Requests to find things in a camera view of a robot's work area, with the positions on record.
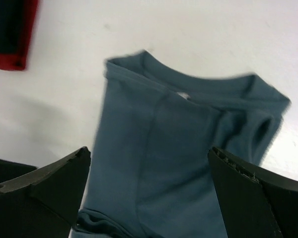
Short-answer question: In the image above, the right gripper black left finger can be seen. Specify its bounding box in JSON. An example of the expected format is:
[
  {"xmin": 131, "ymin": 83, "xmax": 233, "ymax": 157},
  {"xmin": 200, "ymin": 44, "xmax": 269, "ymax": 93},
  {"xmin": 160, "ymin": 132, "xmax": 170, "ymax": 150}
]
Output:
[{"xmin": 0, "ymin": 147, "xmax": 91, "ymax": 238}]

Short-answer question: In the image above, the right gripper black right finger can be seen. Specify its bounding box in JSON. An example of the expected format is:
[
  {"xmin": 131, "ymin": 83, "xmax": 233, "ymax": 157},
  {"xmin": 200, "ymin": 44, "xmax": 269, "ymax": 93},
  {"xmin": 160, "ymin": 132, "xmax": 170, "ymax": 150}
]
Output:
[{"xmin": 208, "ymin": 147, "xmax": 298, "ymax": 238}]

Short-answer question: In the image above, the blue-grey t-shirt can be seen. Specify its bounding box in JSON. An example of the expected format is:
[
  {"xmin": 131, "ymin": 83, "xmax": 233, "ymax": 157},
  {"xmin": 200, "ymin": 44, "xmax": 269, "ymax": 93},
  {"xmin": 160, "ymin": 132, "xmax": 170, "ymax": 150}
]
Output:
[{"xmin": 72, "ymin": 51, "xmax": 290, "ymax": 238}]

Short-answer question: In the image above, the red t-shirt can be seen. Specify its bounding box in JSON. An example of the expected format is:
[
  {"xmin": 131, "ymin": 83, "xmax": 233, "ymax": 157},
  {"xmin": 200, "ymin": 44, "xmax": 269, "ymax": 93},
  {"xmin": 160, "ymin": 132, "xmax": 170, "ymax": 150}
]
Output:
[{"xmin": 0, "ymin": 0, "xmax": 40, "ymax": 71}]

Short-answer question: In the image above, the black t-shirt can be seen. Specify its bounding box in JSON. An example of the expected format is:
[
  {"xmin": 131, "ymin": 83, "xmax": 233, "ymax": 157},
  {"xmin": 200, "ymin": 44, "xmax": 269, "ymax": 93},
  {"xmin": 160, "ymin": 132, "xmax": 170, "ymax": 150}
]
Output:
[{"xmin": 0, "ymin": 0, "xmax": 24, "ymax": 54}]

